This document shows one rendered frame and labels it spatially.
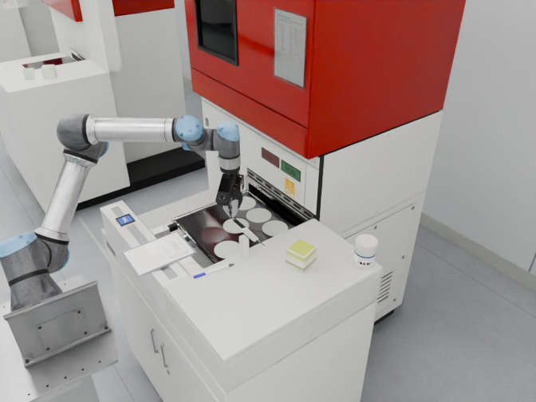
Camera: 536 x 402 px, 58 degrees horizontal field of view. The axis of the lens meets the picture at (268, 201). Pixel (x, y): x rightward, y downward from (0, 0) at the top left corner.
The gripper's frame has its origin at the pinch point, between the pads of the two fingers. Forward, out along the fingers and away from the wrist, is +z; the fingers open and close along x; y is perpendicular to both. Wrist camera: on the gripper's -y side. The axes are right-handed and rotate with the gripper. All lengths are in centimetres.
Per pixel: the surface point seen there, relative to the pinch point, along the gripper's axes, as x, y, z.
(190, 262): 11.6, -15.5, 11.4
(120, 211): 44.1, -0.5, 3.6
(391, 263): -65, 48, 53
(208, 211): 13.6, 13.7, 9.3
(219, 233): 5.2, 0.9, 9.5
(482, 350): -118, 44, 100
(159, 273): 15.7, -31.3, 3.4
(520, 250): -144, 106, 80
